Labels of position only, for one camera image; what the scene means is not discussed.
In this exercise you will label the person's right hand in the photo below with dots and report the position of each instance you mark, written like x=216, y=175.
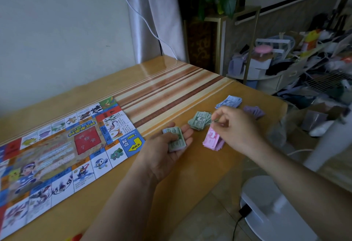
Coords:
x=242, y=131

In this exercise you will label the person's left hand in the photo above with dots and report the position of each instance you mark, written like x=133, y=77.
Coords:
x=158, y=161

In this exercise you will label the person's right thumb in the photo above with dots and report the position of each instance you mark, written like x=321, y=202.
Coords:
x=221, y=124

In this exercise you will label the person's left thumb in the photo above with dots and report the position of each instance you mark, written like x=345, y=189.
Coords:
x=161, y=138

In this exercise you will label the green play money stack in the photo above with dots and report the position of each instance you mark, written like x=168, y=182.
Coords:
x=177, y=139

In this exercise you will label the person's right forearm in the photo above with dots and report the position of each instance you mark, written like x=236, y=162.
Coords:
x=302, y=191

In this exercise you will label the person's left forearm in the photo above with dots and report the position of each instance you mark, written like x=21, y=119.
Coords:
x=123, y=210

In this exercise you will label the pink play money pile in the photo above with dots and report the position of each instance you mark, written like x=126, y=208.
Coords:
x=211, y=140

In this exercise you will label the green play money pile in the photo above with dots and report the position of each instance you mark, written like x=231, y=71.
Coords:
x=200, y=120

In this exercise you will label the blue play money pile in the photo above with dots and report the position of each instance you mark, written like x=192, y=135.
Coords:
x=229, y=101

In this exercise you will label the purple play money pile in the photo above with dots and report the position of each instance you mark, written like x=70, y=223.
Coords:
x=254, y=111

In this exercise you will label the striped table runner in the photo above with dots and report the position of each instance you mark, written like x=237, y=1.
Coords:
x=167, y=89

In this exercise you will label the clear plastic bag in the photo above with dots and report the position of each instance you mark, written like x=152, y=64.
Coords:
x=283, y=131

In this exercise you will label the pink lid container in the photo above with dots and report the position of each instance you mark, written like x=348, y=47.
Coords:
x=262, y=52

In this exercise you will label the grey box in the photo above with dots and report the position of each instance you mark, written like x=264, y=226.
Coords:
x=313, y=120

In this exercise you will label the colourful cartoon game board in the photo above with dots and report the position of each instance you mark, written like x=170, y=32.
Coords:
x=63, y=155

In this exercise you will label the pile of household clutter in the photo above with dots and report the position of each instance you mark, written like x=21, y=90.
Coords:
x=321, y=51

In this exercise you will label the grey curtain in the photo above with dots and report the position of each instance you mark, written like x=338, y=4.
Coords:
x=156, y=12

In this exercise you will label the small red yellow object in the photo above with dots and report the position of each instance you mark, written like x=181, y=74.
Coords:
x=74, y=237

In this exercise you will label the gold frame plant stand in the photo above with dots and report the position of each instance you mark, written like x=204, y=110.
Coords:
x=209, y=40

